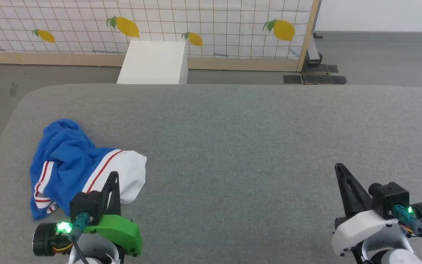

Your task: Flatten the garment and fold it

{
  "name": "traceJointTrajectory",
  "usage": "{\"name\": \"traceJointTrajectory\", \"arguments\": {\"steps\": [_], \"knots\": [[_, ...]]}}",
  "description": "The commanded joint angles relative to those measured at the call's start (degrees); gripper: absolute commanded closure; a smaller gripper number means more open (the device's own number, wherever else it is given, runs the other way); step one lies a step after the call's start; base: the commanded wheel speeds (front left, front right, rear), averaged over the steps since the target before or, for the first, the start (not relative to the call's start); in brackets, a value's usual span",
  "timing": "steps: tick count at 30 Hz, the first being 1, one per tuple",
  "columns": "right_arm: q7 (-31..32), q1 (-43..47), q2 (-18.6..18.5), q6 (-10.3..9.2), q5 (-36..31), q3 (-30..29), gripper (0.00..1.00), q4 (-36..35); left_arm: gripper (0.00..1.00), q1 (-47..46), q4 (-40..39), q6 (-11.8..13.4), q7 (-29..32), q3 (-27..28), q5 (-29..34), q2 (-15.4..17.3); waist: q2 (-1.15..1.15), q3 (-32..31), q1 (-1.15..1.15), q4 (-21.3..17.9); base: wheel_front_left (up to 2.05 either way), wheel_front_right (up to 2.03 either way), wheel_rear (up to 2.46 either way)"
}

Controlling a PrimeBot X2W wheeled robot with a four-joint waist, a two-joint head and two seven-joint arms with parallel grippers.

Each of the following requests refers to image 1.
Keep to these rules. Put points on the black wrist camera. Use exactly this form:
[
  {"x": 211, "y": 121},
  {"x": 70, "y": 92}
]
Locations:
[
  {"x": 84, "y": 205},
  {"x": 388, "y": 198}
]

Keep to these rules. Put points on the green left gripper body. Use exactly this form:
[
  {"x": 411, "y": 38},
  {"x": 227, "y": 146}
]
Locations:
[{"x": 119, "y": 231}]

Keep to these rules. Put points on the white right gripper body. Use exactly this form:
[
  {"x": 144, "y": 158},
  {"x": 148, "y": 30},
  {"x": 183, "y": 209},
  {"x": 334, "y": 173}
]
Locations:
[{"x": 357, "y": 229}]

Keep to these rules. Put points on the small black floor tape patch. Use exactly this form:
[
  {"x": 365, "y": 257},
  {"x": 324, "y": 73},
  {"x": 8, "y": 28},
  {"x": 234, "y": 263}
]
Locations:
[{"x": 292, "y": 79}]

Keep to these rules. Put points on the lemon print partition screen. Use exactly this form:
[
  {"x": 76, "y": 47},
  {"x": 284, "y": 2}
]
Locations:
[{"x": 214, "y": 22}]

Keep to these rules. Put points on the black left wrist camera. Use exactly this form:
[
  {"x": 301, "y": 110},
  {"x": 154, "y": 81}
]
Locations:
[{"x": 84, "y": 205}]

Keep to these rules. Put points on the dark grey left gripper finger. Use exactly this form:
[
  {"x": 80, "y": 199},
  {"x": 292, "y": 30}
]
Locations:
[
  {"x": 117, "y": 201},
  {"x": 104, "y": 198}
]

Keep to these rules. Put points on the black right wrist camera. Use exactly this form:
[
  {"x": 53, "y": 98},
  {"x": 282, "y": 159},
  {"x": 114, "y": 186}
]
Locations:
[{"x": 388, "y": 198}]

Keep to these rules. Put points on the blue white basketball jersey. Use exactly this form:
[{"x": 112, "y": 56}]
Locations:
[{"x": 66, "y": 161}]

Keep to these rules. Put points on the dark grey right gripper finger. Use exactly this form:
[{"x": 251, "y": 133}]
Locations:
[
  {"x": 344, "y": 194},
  {"x": 361, "y": 201}
]

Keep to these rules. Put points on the large black floor tape patch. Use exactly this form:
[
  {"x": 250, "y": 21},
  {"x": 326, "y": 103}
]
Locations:
[{"x": 324, "y": 75}]

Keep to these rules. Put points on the white box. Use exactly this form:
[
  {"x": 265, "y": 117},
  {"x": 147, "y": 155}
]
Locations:
[{"x": 154, "y": 62}]

